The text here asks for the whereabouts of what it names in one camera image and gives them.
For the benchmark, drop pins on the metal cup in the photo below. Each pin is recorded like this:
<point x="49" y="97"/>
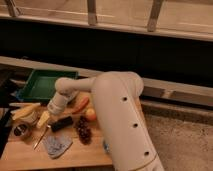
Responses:
<point x="22" y="131"/>

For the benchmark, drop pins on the white mug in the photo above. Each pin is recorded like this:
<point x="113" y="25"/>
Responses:
<point x="31" y="119"/>

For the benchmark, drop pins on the blue grey cloth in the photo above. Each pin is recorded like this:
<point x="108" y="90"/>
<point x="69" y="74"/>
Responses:
<point x="56" y="146"/>

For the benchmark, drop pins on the silver fork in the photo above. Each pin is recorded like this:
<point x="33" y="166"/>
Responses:
<point x="41" y="137"/>

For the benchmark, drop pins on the orange fruit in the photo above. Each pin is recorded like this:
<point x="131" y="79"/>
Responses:
<point x="90" y="114"/>

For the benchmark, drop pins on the blue plastic cup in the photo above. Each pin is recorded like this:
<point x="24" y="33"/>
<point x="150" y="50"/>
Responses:
<point x="106" y="147"/>

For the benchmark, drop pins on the dark grape bunch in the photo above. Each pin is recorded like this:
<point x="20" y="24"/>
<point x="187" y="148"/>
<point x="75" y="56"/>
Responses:
<point x="83" y="130"/>

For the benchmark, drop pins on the green plastic tray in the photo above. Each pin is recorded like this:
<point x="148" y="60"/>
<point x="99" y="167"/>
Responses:
<point x="40" y="86"/>

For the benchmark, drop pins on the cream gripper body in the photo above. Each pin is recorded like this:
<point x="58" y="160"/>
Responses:
<point x="43" y="119"/>

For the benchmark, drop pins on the dark brown block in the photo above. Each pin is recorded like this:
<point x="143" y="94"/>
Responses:
<point x="61" y="123"/>

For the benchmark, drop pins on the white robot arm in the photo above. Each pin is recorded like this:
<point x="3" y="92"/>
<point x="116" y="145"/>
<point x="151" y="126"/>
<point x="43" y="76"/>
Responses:
<point x="113" y="95"/>

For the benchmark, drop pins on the orange carrot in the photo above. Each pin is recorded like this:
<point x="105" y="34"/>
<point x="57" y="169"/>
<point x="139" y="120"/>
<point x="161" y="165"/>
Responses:
<point x="81" y="105"/>

